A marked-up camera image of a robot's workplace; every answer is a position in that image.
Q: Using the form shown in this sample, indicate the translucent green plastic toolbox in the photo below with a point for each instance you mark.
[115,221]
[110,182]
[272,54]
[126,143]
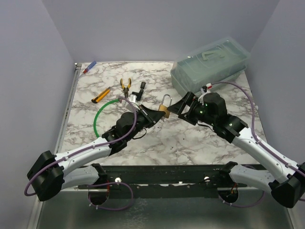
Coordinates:
[222,60]

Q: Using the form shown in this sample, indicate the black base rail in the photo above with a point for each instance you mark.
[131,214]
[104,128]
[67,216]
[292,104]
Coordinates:
[208,181]

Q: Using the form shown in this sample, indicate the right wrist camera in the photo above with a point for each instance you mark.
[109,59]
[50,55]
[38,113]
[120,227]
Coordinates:
[205,90]

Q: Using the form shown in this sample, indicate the brass padlock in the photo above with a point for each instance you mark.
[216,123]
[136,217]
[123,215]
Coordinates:
[163,107]

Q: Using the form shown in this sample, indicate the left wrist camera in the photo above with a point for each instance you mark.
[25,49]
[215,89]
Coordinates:
[130,103]

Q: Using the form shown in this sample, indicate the yellow utility knife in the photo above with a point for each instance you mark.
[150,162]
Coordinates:
[101,95]

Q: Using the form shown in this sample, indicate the aluminium frame rail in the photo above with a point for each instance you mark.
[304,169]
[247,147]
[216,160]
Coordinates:
[65,115]

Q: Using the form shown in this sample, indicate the blue red screwdriver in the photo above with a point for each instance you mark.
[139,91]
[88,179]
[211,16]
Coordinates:
[90,66]

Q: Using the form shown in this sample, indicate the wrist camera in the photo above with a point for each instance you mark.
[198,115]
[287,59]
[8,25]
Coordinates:
[205,90]
[130,103]

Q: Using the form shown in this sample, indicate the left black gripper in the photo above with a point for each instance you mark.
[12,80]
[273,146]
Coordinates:
[153,116]

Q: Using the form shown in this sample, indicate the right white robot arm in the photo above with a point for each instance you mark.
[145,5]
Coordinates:
[282,177]

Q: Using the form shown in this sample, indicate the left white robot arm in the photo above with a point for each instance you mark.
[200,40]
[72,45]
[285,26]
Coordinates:
[51,173]

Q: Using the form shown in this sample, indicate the black T-shaped tool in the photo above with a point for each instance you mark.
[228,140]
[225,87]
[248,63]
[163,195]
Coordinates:
[138,95]

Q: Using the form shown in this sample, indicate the yellow handled pliers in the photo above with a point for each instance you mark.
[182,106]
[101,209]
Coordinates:
[125,88]

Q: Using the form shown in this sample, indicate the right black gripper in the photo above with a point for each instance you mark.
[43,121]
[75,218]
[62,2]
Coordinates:
[188,98]

